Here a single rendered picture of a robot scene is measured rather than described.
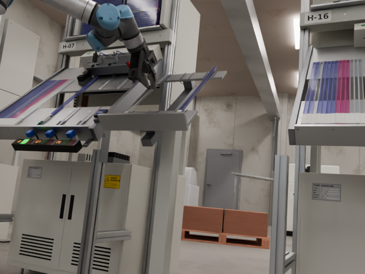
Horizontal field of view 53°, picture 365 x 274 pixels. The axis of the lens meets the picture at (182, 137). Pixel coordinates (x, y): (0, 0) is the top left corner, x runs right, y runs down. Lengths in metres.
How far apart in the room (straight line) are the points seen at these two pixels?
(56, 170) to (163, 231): 0.79
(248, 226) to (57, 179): 2.98
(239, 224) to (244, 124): 7.40
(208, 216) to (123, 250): 2.86
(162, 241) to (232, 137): 10.32
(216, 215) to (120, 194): 2.87
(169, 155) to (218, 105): 10.61
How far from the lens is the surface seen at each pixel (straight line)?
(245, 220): 4.54
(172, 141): 1.44
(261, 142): 11.49
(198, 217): 4.54
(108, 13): 1.24
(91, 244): 1.48
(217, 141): 11.74
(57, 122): 1.70
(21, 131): 1.77
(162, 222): 1.43
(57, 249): 1.97
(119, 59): 2.03
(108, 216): 1.79
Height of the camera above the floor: 0.47
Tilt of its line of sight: 10 degrees up
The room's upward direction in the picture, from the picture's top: 5 degrees clockwise
